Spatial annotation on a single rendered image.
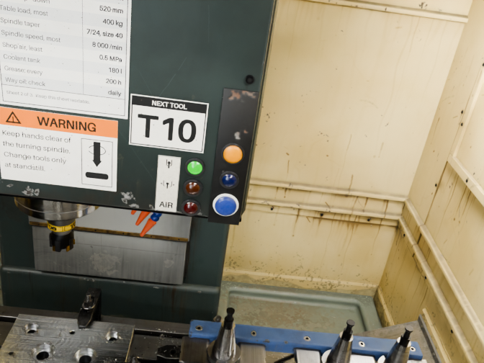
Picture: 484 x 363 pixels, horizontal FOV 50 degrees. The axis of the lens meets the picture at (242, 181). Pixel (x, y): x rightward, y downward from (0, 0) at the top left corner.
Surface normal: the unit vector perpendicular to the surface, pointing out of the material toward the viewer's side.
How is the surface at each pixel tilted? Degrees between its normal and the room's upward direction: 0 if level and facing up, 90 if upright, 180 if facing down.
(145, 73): 90
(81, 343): 0
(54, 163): 90
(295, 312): 0
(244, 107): 90
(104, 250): 92
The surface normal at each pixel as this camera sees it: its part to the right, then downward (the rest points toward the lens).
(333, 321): 0.13, -0.87
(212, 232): 0.00, 0.47
